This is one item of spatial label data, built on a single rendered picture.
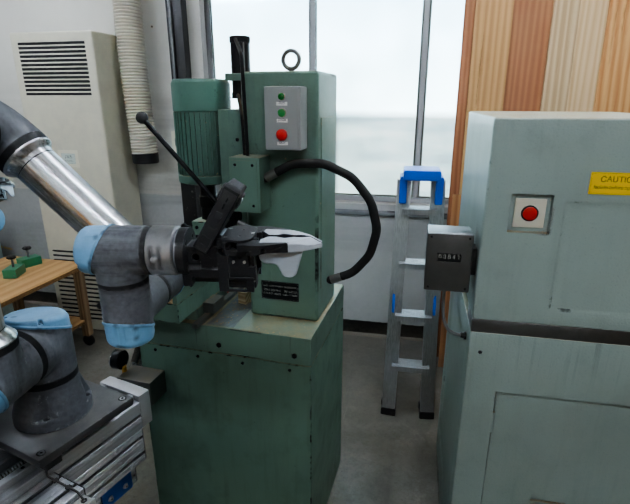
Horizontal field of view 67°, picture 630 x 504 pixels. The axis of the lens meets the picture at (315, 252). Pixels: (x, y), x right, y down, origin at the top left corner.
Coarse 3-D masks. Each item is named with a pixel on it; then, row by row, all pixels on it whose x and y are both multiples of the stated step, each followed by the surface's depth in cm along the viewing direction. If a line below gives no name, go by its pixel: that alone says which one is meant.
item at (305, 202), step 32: (256, 96) 129; (320, 96) 127; (256, 128) 132; (320, 128) 130; (288, 160) 132; (288, 192) 135; (320, 192) 135; (256, 224) 141; (288, 224) 138; (320, 224) 138; (320, 256) 142; (256, 288) 147; (320, 288) 145
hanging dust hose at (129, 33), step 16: (128, 0) 257; (128, 16) 260; (128, 32) 262; (128, 48) 264; (128, 64) 266; (144, 64) 271; (128, 80) 269; (144, 80) 272; (128, 96) 271; (144, 96) 274; (128, 112) 275; (144, 128) 278; (144, 144) 279; (144, 160) 282
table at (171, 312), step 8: (200, 288) 145; (208, 288) 150; (216, 288) 156; (192, 296) 141; (200, 296) 146; (208, 296) 151; (168, 304) 134; (176, 304) 134; (184, 304) 137; (192, 304) 142; (200, 304) 146; (160, 312) 136; (168, 312) 135; (176, 312) 134; (184, 312) 137; (192, 312) 142; (160, 320) 137; (168, 320) 136; (176, 320) 135
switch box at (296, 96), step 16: (272, 96) 122; (288, 96) 121; (304, 96) 123; (272, 112) 123; (288, 112) 122; (304, 112) 125; (272, 128) 125; (288, 128) 123; (304, 128) 126; (272, 144) 126; (288, 144) 125; (304, 144) 127
